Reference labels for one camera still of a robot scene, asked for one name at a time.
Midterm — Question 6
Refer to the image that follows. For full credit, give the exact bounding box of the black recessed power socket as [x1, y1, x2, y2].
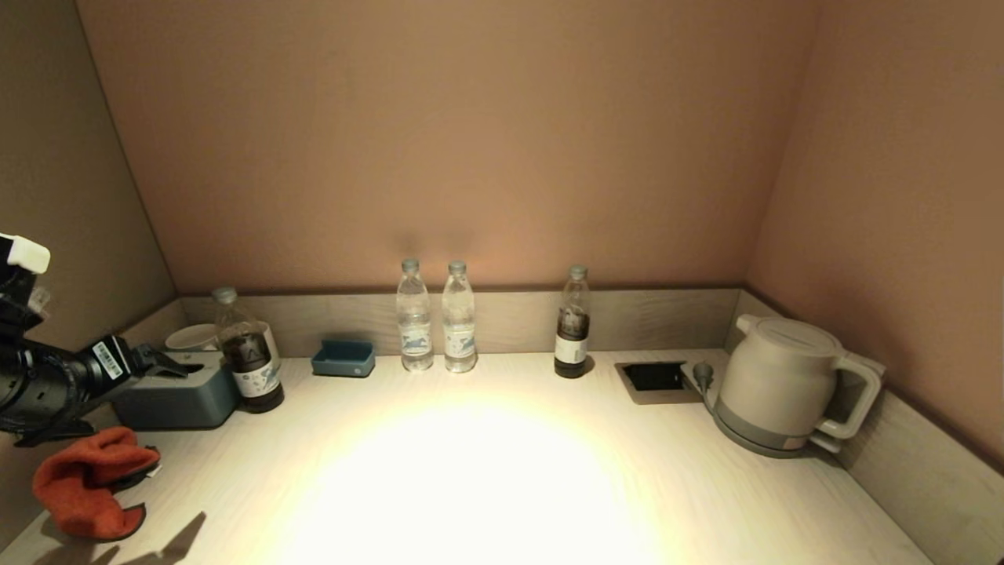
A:
[616, 360, 705, 405]

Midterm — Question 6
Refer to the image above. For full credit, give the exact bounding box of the small blue tray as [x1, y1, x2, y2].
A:
[311, 339, 376, 378]

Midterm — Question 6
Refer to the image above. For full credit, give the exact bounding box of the white cup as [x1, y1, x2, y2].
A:
[166, 323, 220, 352]

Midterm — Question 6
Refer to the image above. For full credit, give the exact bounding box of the cream electric kettle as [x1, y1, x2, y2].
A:
[718, 314, 887, 452]

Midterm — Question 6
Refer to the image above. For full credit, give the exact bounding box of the dark drink bottle white label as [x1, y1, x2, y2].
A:
[554, 264, 593, 379]

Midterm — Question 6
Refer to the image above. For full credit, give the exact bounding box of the orange microfibre cloth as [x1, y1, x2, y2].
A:
[32, 426, 162, 542]

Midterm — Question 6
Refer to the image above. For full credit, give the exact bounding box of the clear water bottle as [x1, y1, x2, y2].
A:
[442, 261, 478, 373]
[396, 258, 435, 371]

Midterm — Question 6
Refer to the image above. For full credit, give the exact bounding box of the dark drink bottle patterned label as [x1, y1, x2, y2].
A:
[212, 286, 286, 414]

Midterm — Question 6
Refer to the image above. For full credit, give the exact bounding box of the grey kettle base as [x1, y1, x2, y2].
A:
[712, 404, 846, 461]

